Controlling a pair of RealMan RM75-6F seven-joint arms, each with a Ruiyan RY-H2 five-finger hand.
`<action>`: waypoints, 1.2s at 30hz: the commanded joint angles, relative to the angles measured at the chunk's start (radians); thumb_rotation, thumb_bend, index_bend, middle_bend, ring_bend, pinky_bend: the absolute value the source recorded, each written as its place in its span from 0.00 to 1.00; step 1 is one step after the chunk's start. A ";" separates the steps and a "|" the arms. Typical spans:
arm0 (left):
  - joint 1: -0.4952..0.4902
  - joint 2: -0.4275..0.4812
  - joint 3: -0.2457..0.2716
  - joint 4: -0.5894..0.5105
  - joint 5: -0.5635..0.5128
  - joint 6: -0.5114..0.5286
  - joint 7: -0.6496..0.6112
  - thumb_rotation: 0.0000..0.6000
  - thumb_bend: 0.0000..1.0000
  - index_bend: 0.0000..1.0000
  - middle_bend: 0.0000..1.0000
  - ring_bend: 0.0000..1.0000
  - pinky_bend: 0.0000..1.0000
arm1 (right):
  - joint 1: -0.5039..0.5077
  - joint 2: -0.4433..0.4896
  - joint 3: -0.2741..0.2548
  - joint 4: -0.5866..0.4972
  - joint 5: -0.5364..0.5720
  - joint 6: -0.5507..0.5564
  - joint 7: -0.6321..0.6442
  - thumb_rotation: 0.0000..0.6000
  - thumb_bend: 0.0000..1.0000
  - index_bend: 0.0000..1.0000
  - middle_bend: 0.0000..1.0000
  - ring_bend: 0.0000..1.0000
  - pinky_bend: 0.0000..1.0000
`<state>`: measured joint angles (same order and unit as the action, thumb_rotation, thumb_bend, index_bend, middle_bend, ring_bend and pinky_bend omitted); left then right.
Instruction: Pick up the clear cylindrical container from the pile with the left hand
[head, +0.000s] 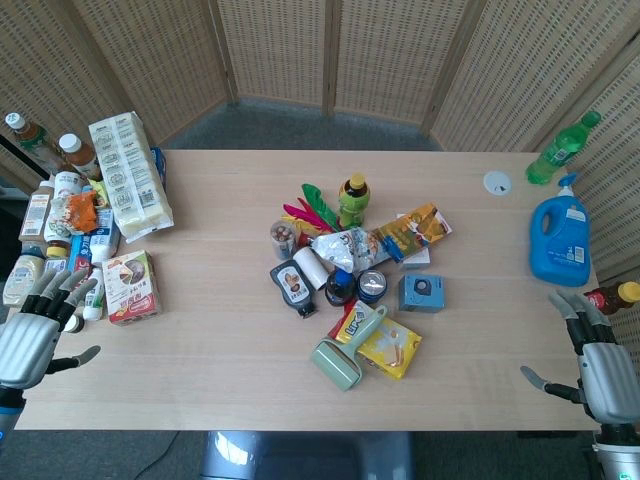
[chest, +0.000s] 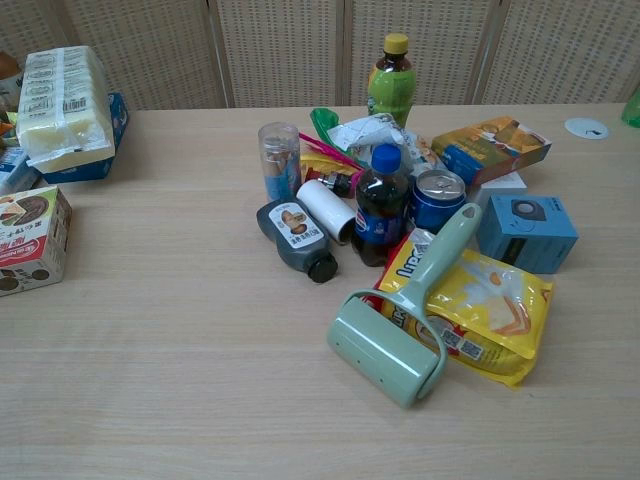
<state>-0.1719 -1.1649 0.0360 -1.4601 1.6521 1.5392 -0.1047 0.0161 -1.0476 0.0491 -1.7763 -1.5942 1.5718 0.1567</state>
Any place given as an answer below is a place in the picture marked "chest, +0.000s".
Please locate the clear tube blue contents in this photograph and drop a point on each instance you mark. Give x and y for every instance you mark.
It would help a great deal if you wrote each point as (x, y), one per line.
(278, 160)

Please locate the white flat box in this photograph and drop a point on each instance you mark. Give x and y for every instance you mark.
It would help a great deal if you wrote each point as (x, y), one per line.
(500, 186)

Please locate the yellow and blue carton box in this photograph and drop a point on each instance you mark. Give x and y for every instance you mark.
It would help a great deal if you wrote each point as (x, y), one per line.
(492, 147)

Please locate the blue speaker box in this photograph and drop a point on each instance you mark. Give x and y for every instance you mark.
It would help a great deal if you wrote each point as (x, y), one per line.
(530, 230)

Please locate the red and white cookie box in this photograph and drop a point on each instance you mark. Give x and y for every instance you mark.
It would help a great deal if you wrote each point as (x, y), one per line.
(30, 240)

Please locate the dark grey sauce bottle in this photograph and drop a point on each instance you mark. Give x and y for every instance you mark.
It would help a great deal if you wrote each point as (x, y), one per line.
(295, 235)

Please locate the white paper roll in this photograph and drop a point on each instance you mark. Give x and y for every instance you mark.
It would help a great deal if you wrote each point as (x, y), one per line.
(325, 210)

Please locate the small black metal bottle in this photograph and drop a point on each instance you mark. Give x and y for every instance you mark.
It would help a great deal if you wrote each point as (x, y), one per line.
(340, 183)

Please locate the Pepsi cola bottle blue cap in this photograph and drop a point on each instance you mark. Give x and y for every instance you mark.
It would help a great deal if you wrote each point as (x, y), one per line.
(378, 210)

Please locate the yellow red snack packet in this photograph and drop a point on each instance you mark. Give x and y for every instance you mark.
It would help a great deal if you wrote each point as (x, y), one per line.
(320, 167)

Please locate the white crumpled snack bag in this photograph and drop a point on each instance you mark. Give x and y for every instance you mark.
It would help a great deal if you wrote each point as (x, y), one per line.
(370, 131)

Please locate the green plastic wrapper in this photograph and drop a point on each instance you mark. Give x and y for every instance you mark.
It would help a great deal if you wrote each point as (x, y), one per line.
(324, 120)

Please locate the blue soda can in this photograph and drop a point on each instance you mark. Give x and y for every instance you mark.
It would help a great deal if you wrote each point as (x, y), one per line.
(437, 200)

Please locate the green lint roller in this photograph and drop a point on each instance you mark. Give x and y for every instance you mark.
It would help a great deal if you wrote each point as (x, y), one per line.
(395, 345)

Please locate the green tea bottle yellow cap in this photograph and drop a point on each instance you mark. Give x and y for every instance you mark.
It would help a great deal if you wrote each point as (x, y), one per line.
(391, 85)

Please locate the yellow Lays chips bag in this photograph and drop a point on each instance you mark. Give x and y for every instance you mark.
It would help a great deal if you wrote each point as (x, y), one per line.
(490, 310)

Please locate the folding lattice screen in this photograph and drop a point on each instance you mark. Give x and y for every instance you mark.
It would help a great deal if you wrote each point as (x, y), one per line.
(320, 50)

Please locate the white blue tissue pack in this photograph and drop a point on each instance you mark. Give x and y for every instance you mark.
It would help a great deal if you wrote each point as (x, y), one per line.
(14, 167)

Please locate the green plastic bottle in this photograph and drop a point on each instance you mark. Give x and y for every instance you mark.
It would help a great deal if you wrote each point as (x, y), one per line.
(631, 110)

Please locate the colourful snack packets pile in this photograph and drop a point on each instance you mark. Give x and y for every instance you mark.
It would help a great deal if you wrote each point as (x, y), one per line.
(7, 97)

